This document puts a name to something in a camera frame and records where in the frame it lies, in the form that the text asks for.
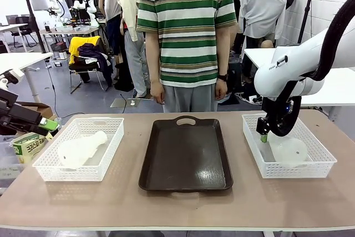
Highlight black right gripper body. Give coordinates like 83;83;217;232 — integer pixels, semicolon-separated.
256;97;280;137

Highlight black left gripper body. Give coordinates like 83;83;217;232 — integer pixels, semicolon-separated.
0;89;43;135

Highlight white plastic erlenmeyer flask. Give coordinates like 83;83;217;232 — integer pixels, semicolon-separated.
57;130;108;170
269;136;308;167

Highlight person's left forearm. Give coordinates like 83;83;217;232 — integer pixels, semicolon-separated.
215;23;233;75

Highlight person's right forearm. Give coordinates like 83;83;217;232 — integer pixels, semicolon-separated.
144;30;163;82

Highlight person's left hand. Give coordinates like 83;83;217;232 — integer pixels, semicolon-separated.
215;79;230;102

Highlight person's right hand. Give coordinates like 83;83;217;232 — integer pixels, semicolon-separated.
149;79;166;106

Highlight brown cardboard box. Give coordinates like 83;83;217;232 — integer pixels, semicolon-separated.
16;102;58;122

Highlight green and white box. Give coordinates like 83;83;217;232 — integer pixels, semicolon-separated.
11;132;57;166

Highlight white perforated plastic basket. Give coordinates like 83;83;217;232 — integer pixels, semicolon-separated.
241;113;338;179
32;117;125;182

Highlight clear plastic storage bin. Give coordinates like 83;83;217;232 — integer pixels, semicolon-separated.
0;136;25;191

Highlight white height-adjustable desk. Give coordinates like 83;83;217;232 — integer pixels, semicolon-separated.
0;52;54;104

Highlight grey person's trousers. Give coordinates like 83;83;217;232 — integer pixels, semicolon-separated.
161;82;219;114

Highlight grey floor plate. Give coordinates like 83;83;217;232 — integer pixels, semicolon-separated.
110;97;153;109

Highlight black chair with clothes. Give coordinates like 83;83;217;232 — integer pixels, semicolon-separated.
68;35;114;95

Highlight dark brown serving tray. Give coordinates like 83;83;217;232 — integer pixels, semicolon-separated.
138;115;234;193

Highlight mannequin in white shirt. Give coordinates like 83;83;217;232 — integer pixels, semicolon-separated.
239;0;288;49

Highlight mannequin in cream shirt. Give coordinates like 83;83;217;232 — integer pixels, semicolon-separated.
117;0;152;99

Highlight black tripod stand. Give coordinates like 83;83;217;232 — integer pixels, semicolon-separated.
297;0;317;46

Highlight green striped t-shirt torso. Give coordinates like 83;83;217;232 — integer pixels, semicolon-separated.
135;0;239;88

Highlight mannequin in tank top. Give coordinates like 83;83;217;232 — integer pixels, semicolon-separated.
98;0;123;67

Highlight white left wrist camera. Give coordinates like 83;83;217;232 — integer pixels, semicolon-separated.
0;68;26;89

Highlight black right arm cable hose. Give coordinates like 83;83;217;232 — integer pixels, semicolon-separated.
265;6;355;138

